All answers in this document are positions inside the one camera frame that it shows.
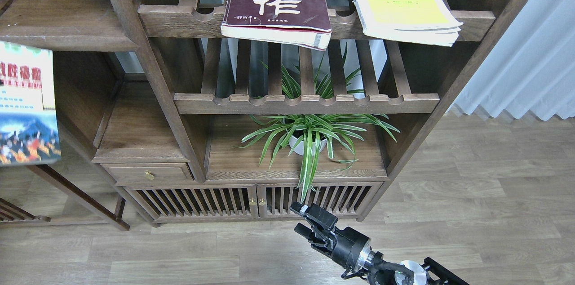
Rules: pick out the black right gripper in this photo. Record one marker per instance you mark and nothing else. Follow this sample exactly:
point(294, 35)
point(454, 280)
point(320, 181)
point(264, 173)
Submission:
point(348, 248)

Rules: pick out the green cover picture book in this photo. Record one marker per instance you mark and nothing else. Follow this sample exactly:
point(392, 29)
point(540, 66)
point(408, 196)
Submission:
point(28, 126)

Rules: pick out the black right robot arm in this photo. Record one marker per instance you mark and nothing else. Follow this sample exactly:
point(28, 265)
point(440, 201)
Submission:
point(409, 273)

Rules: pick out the white plant pot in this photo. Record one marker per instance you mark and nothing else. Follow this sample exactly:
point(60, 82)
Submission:
point(300, 148)

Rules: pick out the green spider plant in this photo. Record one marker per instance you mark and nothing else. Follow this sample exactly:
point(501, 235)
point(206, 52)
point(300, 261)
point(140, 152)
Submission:
point(341, 129)

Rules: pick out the dark wooden bookshelf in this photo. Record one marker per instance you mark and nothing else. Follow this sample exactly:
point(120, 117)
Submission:
point(138, 88)

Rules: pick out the brass drawer knob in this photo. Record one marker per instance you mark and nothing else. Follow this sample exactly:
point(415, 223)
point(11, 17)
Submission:
point(149, 175)

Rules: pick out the maroon book white characters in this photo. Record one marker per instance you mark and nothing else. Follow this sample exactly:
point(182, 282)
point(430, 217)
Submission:
point(304, 23)

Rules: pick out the yellow green cover book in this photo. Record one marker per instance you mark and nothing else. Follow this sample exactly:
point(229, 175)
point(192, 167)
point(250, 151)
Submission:
point(410, 21)

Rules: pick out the white pleated curtain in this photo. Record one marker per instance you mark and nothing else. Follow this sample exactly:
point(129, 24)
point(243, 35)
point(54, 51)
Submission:
point(531, 69)

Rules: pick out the dark wooden chair frame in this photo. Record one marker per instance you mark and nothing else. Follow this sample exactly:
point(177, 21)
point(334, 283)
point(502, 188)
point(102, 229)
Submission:
point(15, 216)

